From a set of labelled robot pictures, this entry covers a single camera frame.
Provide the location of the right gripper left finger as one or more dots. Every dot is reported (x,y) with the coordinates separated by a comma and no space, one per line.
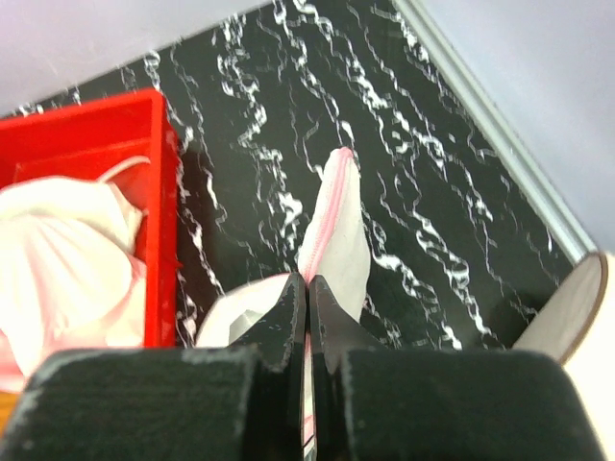
(112,405)

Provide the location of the red plastic bin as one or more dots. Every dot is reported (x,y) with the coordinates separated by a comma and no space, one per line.
(86,141)

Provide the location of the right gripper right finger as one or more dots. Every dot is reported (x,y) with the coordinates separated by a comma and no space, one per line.
(373,403)

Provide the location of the mustard yellow garment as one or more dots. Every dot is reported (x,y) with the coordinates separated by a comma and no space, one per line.
(8,402)

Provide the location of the white pink mesh laundry bag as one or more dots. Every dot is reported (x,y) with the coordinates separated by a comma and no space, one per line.
(336,240)

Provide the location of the white pink bra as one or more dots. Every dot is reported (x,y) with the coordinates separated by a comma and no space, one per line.
(69,275)

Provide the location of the beige bear pouch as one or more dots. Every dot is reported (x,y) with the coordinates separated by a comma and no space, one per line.
(591,365)

